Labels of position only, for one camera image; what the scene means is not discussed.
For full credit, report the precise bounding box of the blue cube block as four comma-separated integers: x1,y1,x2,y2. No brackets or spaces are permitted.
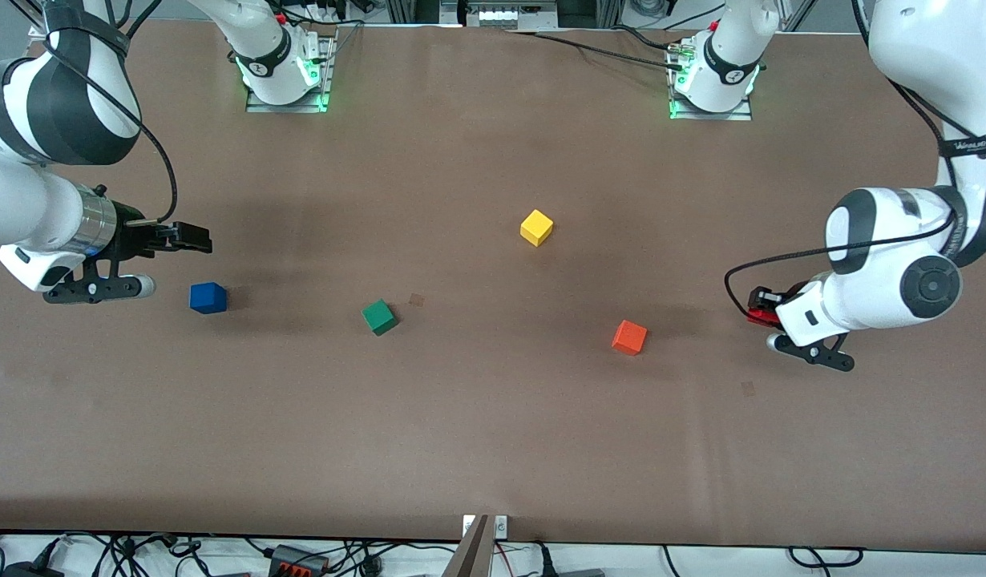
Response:
190,282,228,315

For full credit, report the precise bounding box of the orange cube block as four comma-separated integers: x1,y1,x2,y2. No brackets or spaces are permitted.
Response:
612,320,649,356

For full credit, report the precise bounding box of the green cube block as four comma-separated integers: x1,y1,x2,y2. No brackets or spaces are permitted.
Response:
362,300,398,336

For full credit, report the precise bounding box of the yellow cube block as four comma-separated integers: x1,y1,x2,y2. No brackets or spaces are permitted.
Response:
519,209,555,247

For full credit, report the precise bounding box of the white terminal block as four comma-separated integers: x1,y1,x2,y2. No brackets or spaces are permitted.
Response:
467,4,558,29

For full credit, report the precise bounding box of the brown table cover mat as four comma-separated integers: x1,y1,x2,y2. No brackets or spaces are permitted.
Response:
0,20,986,554

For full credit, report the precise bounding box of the black orange power strip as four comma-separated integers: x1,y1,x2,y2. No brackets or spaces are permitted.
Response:
270,545,329,576

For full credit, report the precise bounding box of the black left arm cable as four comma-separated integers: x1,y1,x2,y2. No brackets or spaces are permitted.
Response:
724,0,986,318

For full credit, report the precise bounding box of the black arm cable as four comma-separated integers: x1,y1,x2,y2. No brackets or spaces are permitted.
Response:
724,0,986,318
44,44,179,224

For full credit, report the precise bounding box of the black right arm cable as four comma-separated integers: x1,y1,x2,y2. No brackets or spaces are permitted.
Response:
44,44,179,224

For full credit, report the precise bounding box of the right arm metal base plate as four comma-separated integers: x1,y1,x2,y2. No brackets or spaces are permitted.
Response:
246,36,337,113

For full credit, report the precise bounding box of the black looped floor cable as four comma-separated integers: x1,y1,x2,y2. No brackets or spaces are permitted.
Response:
788,547,864,568

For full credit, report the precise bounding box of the short black table cable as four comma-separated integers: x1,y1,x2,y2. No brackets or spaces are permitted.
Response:
609,26,674,50

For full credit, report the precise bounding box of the long black table cable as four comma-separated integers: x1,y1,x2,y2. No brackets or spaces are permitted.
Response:
533,32,686,71

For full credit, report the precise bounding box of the grey wooden post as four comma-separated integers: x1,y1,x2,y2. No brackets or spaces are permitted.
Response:
443,514,494,577

